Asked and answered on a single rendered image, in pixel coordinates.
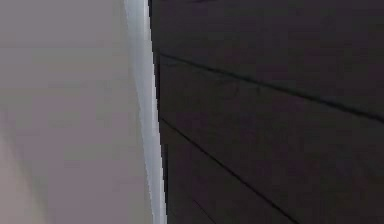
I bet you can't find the dark brown chest of drawers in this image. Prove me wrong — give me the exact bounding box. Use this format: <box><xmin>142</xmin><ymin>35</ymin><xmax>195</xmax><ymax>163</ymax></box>
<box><xmin>147</xmin><ymin>0</ymin><xmax>384</xmax><ymax>224</ymax></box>

